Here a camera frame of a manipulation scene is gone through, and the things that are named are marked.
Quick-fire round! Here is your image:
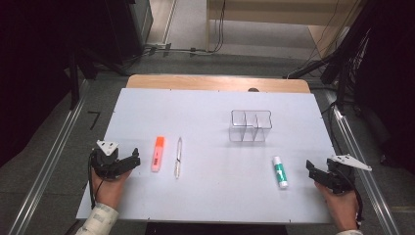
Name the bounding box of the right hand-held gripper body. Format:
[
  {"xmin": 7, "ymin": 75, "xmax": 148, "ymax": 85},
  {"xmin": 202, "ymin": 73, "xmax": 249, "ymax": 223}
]
[{"xmin": 325, "ymin": 154, "xmax": 373, "ymax": 196}]

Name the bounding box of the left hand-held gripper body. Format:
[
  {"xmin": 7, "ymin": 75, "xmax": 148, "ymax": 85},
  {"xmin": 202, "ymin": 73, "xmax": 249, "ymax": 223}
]
[{"xmin": 89, "ymin": 140, "xmax": 125, "ymax": 180}]

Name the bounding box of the orange highlighter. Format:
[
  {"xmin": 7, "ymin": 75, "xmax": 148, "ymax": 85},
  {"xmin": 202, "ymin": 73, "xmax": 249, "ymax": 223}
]
[{"xmin": 150, "ymin": 135, "xmax": 166, "ymax": 173}]

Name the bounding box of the green and white glue stick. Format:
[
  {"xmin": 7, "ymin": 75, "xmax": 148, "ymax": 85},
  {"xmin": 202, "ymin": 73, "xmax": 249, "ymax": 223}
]
[{"xmin": 272, "ymin": 155, "xmax": 290, "ymax": 190}]

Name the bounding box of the clear ballpoint pen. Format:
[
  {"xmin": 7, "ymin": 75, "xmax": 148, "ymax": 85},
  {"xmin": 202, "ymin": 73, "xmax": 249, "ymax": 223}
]
[{"xmin": 174, "ymin": 136, "xmax": 183, "ymax": 180}]

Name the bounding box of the clear plastic organizer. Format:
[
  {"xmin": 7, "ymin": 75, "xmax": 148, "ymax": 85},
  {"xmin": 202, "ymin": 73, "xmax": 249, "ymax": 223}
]
[{"xmin": 228, "ymin": 109, "xmax": 273, "ymax": 143}]

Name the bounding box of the person's left hand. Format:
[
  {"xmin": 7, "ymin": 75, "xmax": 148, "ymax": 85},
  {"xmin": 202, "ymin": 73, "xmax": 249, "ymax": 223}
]
[{"xmin": 90, "ymin": 167, "xmax": 133, "ymax": 210}]

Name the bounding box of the person's right hand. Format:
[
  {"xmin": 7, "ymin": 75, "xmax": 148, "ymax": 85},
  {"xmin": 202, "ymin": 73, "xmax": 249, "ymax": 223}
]
[{"xmin": 314, "ymin": 180, "xmax": 360, "ymax": 232}]

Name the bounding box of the white table board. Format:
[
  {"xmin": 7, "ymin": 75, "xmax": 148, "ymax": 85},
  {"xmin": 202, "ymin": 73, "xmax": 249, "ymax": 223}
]
[{"xmin": 75, "ymin": 87, "xmax": 362, "ymax": 225}]

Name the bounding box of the black tripod stand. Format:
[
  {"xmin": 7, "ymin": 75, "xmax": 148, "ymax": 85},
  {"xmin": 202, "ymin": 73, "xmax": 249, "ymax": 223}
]
[{"xmin": 67, "ymin": 45, "xmax": 128, "ymax": 111}]

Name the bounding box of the black cabinet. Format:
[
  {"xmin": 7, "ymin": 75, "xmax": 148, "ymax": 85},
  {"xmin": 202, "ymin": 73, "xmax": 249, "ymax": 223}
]
[{"xmin": 104, "ymin": 0, "xmax": 155, "ymax": 65}]

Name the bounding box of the light wooden furniture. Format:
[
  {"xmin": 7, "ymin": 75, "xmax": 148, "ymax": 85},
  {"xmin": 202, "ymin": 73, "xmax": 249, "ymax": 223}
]
[{"xmin": 205, "ymin": 0, "xmax": 366, "ymax": 60}]

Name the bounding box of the metal floor rail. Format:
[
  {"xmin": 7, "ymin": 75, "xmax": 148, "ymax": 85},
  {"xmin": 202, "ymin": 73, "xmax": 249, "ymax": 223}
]
[
  {"xmin": 8, "ymin": 79, "xmax": 91, "ymax": 235},
  {"xmin": 324, "ymin": 89, "xmax": 402, "ymax": 235}
]

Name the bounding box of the left hand-held gripper cable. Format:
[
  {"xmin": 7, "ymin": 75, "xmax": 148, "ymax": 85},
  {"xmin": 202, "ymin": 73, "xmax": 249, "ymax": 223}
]
[{"xmin": 87, "ymin": 153, "xmax": 106, "ymax": 210}]

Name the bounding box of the hand-held gripper cable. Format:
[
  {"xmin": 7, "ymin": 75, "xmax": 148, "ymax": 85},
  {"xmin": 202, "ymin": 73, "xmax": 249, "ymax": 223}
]
[
  {"xmin": 339, "ymin": 169, "xmax": 365, "ymax": 229},
  {"xmin": 87, "ymin": 153, "xmax": 106, "ymax": 210}
]

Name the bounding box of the right hand-held gripper cable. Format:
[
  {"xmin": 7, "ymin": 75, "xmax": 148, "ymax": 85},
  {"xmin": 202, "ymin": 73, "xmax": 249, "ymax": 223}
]
[{"xmin": 339, "ymin": 169, "xmax": 365, "ymax": 229}]

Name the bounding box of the black stand with cables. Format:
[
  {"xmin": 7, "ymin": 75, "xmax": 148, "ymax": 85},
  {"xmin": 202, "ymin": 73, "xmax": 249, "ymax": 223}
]
[{"xmin": 287, "ymin": 0, "xmax": 386, "ymax": 114}]

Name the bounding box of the black floor cable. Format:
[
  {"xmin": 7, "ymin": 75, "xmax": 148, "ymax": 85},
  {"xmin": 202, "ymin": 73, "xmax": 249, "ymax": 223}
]
[{"xmin": 121, "ymin": 42, "xmax": 216, "ymax": 63}]

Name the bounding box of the black hanging cable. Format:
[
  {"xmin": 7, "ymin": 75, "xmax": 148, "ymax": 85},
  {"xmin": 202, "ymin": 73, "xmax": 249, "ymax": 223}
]
[{"xmin": 208, "ymin": 0, "xmax": 228, "ymax": 54}]

